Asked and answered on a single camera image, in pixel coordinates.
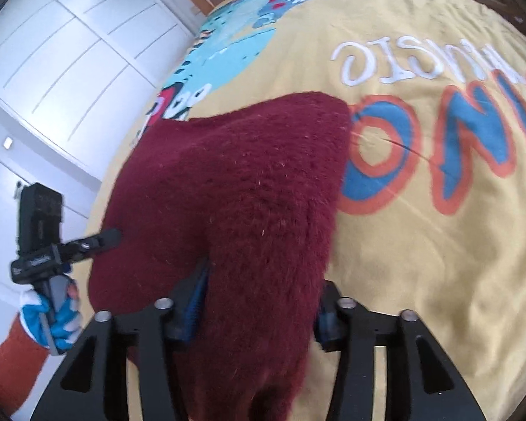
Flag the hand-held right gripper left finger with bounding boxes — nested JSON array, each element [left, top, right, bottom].
[[30, 258, 212, 421]]

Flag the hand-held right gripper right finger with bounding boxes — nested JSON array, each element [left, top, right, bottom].
[[313, 280, 486, 421]]

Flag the yellow printed blanket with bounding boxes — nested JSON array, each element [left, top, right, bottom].
[[70, 0, 526, 421]]

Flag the maroon knitted sweater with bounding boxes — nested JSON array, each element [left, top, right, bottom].
[[89, 91, 357, 421]]

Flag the person's left hand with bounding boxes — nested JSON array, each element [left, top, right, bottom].
[[19, 277, 82, 352]]

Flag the white wardrobe doors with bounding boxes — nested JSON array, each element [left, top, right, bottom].
[[0, 0, 194, 177]]

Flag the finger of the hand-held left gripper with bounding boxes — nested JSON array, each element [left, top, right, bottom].
[[67, 227, 123, 261]]

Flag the white door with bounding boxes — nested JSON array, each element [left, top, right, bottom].
[[0, 142, 102, 360]]

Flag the person's left forearm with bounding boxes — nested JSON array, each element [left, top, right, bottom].
[[0, 316, 50, 417]]

